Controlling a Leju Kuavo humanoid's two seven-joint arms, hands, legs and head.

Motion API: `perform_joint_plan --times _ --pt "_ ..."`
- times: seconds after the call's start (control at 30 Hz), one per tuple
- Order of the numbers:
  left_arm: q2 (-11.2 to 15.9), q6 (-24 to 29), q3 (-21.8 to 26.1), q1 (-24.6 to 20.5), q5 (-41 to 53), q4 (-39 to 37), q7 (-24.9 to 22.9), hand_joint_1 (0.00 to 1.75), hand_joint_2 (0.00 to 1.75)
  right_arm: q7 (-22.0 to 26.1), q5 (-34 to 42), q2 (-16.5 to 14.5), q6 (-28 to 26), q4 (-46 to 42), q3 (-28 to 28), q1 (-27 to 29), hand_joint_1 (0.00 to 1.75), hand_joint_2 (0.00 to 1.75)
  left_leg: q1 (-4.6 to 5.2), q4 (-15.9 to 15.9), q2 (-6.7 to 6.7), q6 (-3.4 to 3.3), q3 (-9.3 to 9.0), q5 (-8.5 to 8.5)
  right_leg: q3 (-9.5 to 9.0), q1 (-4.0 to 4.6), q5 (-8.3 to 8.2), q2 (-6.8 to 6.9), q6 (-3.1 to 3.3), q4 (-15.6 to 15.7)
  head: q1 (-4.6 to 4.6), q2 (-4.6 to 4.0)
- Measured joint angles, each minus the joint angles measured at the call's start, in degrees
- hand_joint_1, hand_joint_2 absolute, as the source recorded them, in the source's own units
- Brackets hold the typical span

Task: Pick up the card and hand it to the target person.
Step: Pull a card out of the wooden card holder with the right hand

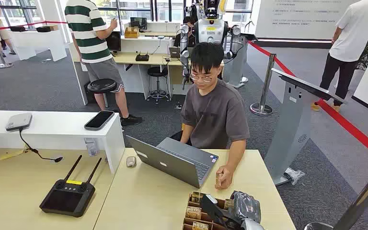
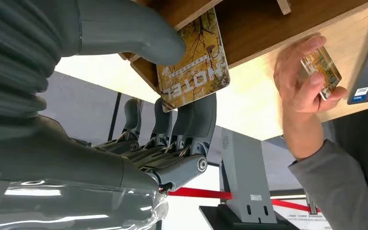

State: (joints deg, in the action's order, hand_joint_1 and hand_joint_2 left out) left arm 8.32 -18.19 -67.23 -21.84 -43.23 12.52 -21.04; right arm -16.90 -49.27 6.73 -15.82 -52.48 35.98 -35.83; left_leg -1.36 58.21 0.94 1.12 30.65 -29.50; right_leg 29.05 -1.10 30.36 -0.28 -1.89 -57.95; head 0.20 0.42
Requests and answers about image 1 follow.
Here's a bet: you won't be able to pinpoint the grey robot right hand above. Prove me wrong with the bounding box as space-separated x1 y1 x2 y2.
229 190 263 224

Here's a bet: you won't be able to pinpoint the seated person's left hand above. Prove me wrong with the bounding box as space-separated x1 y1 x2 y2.
215 165 234 190

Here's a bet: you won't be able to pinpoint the brown cardboard card box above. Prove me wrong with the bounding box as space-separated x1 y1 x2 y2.
182 191 235 230

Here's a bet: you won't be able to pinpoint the seated person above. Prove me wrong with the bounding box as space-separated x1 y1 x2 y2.
171 42 251 190

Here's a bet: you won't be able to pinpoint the person behind humanoid robot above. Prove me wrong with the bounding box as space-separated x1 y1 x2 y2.
173 16 197 48

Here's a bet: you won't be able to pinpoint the standing person in white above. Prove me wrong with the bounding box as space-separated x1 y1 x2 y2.
310 0 368 112

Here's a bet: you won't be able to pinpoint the standing person in stripes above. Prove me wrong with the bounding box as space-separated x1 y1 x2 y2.
64 0 143 126

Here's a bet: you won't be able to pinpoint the crumpled clear plastic bag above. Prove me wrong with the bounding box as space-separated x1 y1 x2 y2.
284 167 306 186

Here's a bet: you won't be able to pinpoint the grey kiosk stand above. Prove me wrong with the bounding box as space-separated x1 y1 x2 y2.
263 68 348 186
223 33 258 90

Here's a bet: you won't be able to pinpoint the thin-rimmed glasses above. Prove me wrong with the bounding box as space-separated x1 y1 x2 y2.
189 73 214 83

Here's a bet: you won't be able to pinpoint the black round stool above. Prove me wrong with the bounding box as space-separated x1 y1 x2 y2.
87 78 118 109
146 67 171 105

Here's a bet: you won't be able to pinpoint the red barrier belt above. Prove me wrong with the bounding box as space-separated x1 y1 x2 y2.
247 40 368 159
0 20 68 34

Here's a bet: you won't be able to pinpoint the wooden office desk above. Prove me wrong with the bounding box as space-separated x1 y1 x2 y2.
69 34 226 105

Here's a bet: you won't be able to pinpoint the small clear plastic packet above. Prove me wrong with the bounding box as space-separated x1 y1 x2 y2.
84 138 100 157

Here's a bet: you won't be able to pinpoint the black smartphone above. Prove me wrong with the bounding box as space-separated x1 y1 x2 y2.
84 110 115 131

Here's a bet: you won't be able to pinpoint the white humanoid robot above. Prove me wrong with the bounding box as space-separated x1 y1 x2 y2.
179 0 242 90

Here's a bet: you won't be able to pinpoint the black remote controller with antennas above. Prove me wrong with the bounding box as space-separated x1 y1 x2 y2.
39 155 103 219

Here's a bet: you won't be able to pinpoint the small wooden box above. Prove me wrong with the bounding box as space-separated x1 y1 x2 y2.
124 27 139 39

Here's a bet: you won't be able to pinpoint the white text sign board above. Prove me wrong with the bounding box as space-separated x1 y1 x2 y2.
254 0 359 40

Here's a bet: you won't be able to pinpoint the black computer monitor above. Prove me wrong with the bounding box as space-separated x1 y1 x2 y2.
130 16 148 31
105 31 122 53

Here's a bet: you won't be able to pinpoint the white desk shelf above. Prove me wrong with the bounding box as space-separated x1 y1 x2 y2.
0 110 126 175

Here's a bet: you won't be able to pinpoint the green potted plant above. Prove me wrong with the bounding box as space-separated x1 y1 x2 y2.
356 34 368 70

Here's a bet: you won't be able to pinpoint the grey flat device box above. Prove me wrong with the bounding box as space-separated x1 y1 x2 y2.
5 113 33 132

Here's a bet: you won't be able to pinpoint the yellow tape strip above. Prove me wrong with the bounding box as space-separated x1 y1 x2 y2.
0 147 29 161

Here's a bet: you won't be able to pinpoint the white display table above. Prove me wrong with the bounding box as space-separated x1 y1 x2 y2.
10 29 68 62

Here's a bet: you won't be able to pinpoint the dark stanchion post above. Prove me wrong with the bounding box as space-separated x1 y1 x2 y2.
304 151 368 230

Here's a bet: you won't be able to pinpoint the black cable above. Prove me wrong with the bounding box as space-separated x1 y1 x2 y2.
19 127 64 163

